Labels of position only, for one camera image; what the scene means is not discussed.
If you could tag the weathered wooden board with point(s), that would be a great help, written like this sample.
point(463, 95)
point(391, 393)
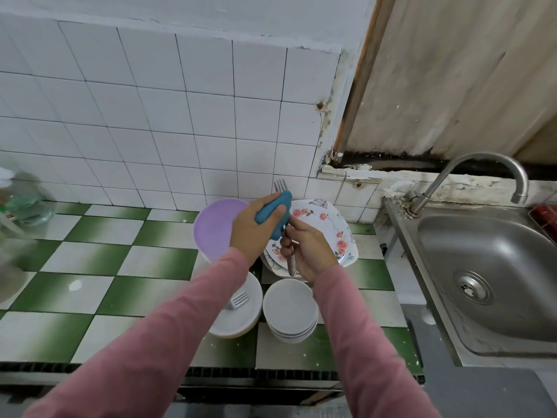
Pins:
point(452, 65)

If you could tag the stack of white saucers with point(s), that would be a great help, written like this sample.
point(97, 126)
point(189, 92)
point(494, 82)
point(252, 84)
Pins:
point(292, 304)

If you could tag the person's left hand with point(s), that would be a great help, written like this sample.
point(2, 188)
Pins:
point(251, 230)

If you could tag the person's right forearm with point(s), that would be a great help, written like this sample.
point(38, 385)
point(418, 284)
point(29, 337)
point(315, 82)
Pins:
point(374, 352)

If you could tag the white bowl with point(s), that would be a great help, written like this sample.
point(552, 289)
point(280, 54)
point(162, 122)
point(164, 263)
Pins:
point(244, 322)

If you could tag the chrome faucet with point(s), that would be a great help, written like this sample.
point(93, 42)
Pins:
point(483, 158)

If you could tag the metal fork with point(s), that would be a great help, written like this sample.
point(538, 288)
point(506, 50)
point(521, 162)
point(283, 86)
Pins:
point(280, 184)
point(238, 299)

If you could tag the person's right hand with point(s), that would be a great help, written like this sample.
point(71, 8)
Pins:
point(311, 250)

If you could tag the green checkered tile countertop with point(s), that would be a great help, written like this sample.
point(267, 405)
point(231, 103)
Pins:
point(87, 265)

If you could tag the person's left forearm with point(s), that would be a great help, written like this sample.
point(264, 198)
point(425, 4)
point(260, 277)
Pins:
point(139, 352)

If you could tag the blue cleaning cloth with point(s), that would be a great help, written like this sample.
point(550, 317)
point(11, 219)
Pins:
point(277, 213)

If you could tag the red plastic cutlery cup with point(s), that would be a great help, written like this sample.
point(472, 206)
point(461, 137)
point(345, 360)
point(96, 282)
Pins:
point(546, 219)

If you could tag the purple plastic bowl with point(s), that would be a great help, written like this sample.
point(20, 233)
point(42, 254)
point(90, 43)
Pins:
point(213, 230)

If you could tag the stack of floral plates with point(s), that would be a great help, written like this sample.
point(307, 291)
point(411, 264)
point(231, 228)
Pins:
point(335, 230)

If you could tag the clear bottle with green liquid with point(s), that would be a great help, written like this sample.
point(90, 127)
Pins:
point(26, 209)

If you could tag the stainless steel sink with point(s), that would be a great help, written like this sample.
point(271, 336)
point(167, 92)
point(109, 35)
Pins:
point(505, 248)

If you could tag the large clear plastic bottle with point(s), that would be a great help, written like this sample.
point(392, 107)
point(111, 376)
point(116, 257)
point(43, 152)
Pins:
point(13, 274)

